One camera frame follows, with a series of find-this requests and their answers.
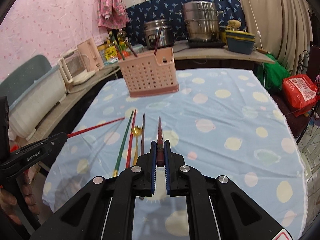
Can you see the red chopstick black band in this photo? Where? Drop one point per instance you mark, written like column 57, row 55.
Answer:
column 129, row 151

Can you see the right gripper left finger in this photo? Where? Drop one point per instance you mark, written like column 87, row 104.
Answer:
column 103, row 208

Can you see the clear food container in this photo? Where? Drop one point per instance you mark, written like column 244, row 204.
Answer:
column 139, row 48

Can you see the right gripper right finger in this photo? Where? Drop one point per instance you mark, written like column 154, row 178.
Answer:
column 216, row 207

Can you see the green plastic bag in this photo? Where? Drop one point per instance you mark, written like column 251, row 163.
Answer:
column 271, row 76

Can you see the yellow oil bottle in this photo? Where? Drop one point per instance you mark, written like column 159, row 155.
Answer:
column 107, row 49
column 121, row 36

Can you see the pink perforated utensil basket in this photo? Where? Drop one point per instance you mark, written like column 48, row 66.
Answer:
column 150, row 73

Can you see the blue yellow lunch box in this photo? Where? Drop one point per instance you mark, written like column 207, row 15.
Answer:
column 240, row 41

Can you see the glass electric kettle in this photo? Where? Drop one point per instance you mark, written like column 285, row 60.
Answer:
column 75, row 67

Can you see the blue dotted tablecloth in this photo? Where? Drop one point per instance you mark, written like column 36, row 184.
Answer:
column 222, row 121

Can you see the dark maroon chopstick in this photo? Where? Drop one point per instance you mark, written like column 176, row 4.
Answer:
column 160, row 151
column 142, row 138
column 157, row 40

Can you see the green chopstick gold band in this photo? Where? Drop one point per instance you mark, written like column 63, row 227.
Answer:
column 116, row 44

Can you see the gold metal spoon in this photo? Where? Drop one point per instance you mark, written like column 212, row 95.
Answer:
column 136, row 132

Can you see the pink hanging child garment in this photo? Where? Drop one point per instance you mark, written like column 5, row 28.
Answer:
column 112, row 14

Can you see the red plastic bag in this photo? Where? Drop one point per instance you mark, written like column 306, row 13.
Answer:
column 300, row 93

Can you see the red tomato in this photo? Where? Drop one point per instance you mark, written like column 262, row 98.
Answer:
column 125, row 53

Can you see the steel rice cooker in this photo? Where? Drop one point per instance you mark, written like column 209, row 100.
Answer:
column 150, row 30

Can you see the pink electric kettle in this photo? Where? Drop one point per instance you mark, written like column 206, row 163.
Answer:
column 90, row 54

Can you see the stacked steel steamer pot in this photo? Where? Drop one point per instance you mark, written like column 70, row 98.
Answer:
column 201, row 19

